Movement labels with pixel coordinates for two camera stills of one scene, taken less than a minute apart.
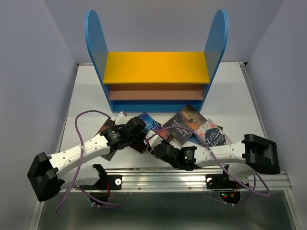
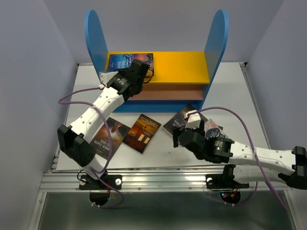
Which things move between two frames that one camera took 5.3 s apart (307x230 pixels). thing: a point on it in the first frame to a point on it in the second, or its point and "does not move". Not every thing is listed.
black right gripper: x=164 y=142 to x=176 y=132
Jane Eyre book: x=151 y=124 to x=118 y=61
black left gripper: x=141 y=136 to x=122 y=72
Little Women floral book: x=213 y=135 does not move
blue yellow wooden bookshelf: x=155 y=82 does not move
